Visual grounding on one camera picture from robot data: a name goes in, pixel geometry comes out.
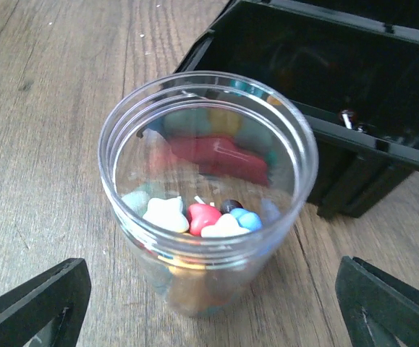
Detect white star candy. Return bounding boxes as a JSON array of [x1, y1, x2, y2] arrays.
[[143, 196, 190, 234]]

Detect red heart candy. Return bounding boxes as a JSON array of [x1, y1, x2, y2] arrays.
[[187, 203, 221, 236]]

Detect cream candy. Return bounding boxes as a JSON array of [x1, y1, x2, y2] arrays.
[[200, 214, 250, 238]]

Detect clear plastic jar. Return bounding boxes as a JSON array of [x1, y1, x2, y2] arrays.
[[98, 71, 318, 316]]

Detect blue candy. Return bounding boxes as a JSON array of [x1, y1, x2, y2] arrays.
[[229, 207, 263, 231]]

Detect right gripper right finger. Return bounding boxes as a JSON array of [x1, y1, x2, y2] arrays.
[[335, 256, 419, 346]]

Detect black candy tray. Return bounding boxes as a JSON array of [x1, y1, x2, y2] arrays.
[[177, 1, 419, 218]]

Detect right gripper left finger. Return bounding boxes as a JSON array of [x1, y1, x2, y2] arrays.
[[0, 258, 91, 346]]

